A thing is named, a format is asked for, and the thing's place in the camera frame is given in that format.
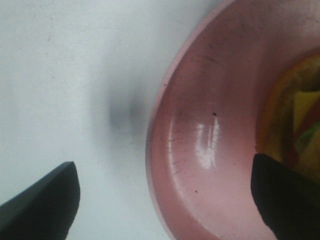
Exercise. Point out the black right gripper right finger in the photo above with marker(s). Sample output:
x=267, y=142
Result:
x=288, y=203

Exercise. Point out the pink round plate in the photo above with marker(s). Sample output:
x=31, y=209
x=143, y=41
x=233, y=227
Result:
x=201, y=136

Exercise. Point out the toy burger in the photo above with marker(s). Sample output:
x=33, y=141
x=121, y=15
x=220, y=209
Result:
x=291, y=97

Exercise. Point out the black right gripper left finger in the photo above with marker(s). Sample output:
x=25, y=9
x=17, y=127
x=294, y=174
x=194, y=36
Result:
x=45, y=210

